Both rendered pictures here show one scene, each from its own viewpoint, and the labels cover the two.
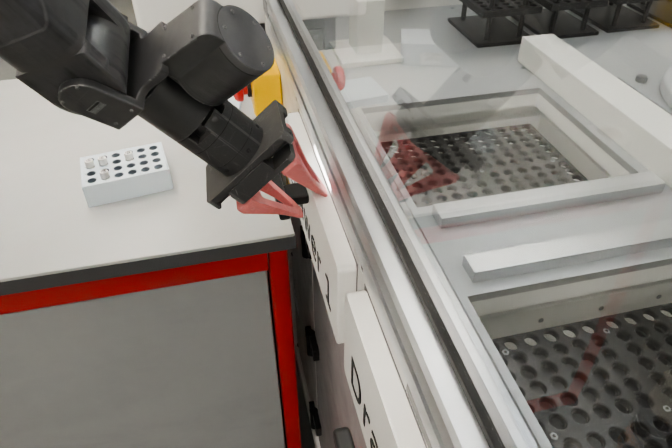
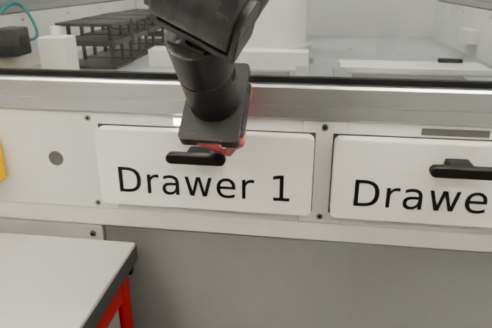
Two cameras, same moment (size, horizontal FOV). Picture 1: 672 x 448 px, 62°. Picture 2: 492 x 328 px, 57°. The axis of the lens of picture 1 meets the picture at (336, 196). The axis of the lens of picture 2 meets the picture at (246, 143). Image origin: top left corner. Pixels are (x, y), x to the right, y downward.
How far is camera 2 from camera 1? 0.60 m
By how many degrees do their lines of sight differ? 62
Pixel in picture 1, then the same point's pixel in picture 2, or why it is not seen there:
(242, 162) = (240, 96)
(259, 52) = not seen: outside the picture
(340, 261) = (307, 137)
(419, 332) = (425, 88)
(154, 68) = not seen: hidden behind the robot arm
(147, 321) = not seen: outside the picture
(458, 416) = (476, 89)
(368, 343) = (383, 140)
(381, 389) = (417, 142)
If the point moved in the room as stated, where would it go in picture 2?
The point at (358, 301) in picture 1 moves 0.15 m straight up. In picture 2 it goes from (348, 138) to (358, 12)
